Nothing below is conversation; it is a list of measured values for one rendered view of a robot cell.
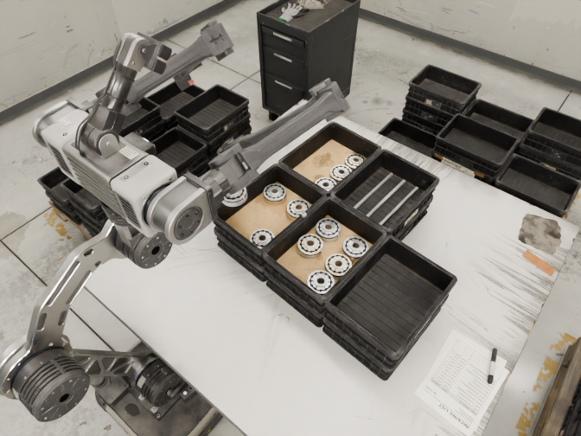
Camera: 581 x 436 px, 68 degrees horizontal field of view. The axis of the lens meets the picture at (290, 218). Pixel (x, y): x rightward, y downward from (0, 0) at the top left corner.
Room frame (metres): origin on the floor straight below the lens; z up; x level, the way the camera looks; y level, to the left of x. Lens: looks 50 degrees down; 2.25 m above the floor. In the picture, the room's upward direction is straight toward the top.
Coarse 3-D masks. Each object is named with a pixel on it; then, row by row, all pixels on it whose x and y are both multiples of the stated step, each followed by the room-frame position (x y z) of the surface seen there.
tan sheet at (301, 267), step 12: (312, 228) 1.13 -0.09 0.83; (336, 240) 1.06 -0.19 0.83; (288, 252) 1.01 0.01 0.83; (324, 252) 1.01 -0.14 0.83; (336, 252) 1.01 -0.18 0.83; (288, 264) 0.95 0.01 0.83; (300, 264) 0.95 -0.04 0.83; (312, 264) 0.95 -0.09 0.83; (324, 264) 0.95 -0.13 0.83; (300, 276) 0.89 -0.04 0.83
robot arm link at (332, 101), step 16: (336, 96) 1.01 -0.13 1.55; (304, 112) 0.97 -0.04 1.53; (320, 112) 0.98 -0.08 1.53; (336, 112) 0.99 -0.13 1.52; (288, 128) 0.93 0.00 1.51; (304, 128) 0.94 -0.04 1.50; (256, 144) 0.89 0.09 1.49; (272, 144) 0.89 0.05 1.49; (224, 160) 0.83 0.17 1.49; (256, 160) 0.86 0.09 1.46; (256, 176) 0.84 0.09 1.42
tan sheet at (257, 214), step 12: (288, 192) 1.34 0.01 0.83; (252, 204) 1.26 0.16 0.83; (264, 204) 1.26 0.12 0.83; (240, 216) 1.19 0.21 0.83; (252, 216) 1.19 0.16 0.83; (264, 216) 1.19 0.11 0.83; (276, 216) 1.19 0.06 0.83; (240, 228) 1.13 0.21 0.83; (252, 228) 1.13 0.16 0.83; (276, 228) 1.13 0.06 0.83
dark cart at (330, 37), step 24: (288, 0) 3.18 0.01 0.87; (336, 0) 3.18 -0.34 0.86; (360, 0) 3.11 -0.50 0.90; (264, 24) 2.89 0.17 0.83; (288, 24) 2.76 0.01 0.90; (312, 24) 2.83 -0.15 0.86; (336, 24) 2.89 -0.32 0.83; (264, 48) 2.90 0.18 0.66; (288, 48) 2.78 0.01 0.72; (312, 48) 2.69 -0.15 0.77; (336, 48) 2.92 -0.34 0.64; (264, 72) 2.92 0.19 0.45; (288, 72) 2.78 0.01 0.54; (312, 72) 2.69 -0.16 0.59; (336, 72) 2.94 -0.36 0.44; (264, 96) 2.91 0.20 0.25; (288, 96) 2.78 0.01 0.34
